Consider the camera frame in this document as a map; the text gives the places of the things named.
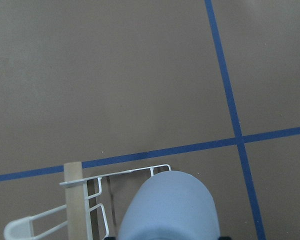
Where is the white wire cup holder rack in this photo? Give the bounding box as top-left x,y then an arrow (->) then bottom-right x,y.
3,162 -> 172,240

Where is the light blue plastic cup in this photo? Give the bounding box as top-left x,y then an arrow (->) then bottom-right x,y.
117,170 -> 221,240

